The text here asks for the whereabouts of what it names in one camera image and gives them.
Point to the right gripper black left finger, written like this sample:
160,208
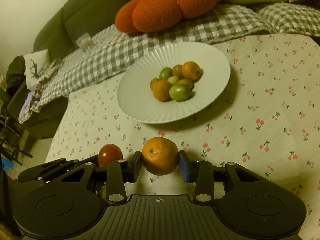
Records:
120,172

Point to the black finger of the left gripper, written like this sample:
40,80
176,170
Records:
48,171

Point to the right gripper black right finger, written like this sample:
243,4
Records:
200,173

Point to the red tomato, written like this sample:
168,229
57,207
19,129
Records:
109,153

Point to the large orange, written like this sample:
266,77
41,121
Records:
160,156

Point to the pale yellow-green round fruit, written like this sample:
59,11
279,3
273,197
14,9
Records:
187,82

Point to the pale yellow round fruit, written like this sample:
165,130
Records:
173,79

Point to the olive brown tomato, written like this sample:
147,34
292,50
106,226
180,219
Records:
177,71

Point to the large green oval fruit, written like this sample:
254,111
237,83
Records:
165,73

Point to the small yellow fruit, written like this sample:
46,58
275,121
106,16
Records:
153,82

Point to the dark wooden chair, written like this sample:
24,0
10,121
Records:
11,135

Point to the dark floral cloth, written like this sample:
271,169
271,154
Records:
40,87

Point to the white ribbed plate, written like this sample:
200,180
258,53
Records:
136,100

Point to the cherry print tablecloth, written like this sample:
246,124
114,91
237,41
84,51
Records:
266,119

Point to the grey checkered blanket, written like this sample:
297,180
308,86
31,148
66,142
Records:
114,51

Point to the white printed pillow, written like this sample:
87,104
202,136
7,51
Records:
35,65

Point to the clear toothpick jar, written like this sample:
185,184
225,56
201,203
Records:
85,42

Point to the dark green sofa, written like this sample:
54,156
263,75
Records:
73,20

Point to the orange pumpkin cushion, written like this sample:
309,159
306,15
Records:
155,15

